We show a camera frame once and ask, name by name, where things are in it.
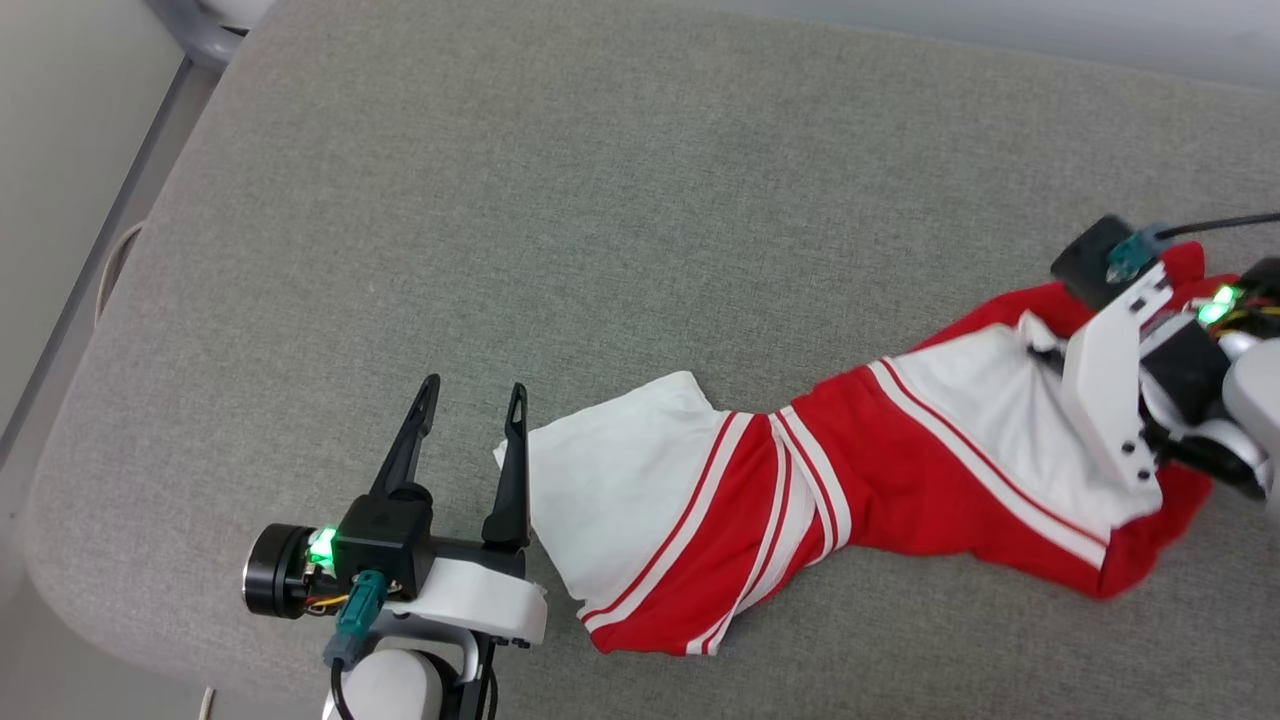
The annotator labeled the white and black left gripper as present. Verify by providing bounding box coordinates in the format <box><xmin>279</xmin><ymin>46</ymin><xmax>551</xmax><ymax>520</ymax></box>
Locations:
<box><xmin>369</xmin><ymin>374</ymin><xmax>550</xmax><ymax>649</ymax></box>

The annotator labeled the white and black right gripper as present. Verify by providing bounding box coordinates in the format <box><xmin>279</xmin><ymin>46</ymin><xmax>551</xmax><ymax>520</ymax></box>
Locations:
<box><xmin>1027</xmin><ymin>262</ymin><xmax>1233</xmax><ymax>493</ymax></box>

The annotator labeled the red and white shirt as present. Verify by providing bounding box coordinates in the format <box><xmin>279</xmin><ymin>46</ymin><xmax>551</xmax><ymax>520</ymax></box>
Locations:
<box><xmin>493</xmin><ymin>242</ymin><xmax>1216</xmax><ymax>658</ymax></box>

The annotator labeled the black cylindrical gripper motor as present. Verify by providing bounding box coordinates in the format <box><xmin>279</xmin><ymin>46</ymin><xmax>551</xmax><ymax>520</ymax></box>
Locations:
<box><xmin>242</xmin><ymin>523</ymin><xmax>319</xmax><ymax>620</ymax></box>

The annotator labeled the grey fabric sofa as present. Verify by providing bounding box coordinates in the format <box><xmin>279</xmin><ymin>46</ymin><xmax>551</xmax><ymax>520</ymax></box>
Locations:
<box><xmin>20</xmin><ymin>0</ymin><xmax>1280</xmax><ymax>720</ymax></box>

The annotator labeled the black cable with teal plug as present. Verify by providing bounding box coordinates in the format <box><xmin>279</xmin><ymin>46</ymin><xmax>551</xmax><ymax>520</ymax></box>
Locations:
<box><xmin>321</xmin><ymin>569</ymin><xmax>390</xmax><ymax>720</ymax></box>
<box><xmin>1104</xmin><ymin>211</ymin><xmax>1280</xmax><ymax>284</ymax></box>

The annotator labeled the thin pale cable loop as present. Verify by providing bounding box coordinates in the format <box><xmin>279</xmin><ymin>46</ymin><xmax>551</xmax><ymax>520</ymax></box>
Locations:
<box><xmin>96</xmin><ymin>221</ymin><xmax>147</xmax><ymax>324</ymax></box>

